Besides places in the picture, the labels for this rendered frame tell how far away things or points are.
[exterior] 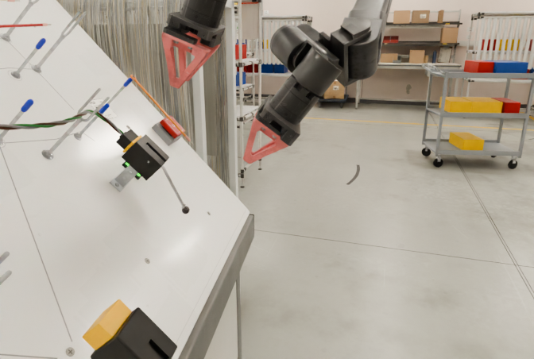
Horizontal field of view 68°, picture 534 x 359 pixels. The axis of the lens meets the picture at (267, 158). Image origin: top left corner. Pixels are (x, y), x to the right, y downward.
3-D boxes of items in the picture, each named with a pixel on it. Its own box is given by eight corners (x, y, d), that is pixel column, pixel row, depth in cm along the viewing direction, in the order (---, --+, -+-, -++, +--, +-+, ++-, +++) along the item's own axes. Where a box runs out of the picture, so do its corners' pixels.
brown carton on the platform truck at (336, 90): (339, 95, 831) (340, 78, 821) (344, 98, 778) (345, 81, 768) (320, 95, 831) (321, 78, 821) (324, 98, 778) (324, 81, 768)
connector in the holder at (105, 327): (94, 351, 39) (113, 337, 38) (80, 337, 39) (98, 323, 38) (116, 324, 43) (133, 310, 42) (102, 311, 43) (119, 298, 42)
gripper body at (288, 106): (257, 118, 57) (288, 77, 55) (262, 102, 67) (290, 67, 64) (292, 144, 58) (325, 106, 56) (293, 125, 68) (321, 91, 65)
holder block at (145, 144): (146, 180, 66) (161, 166, 65) (121, 156, 65) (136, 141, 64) (155, 171, 70) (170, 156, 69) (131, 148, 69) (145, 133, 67)
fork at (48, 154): (56, 157, 61) (113, 96, 56) (48, 161, 59) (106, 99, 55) (45, 148, 60) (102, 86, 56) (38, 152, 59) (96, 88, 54)
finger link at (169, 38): (147, 81, 57) (165, 17, 53) (163, 72, 64) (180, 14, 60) (191, 99, 57) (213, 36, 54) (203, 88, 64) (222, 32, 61)
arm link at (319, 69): (332, 54, 54) (353, 70, 58) (306, 32, 58) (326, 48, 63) (300, 94, 56) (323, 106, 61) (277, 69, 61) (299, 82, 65)
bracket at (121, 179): (119, 192, 67) (138, 175, 65) (109, 182, 66) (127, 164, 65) (130, 181, 71) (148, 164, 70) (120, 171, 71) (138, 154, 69)
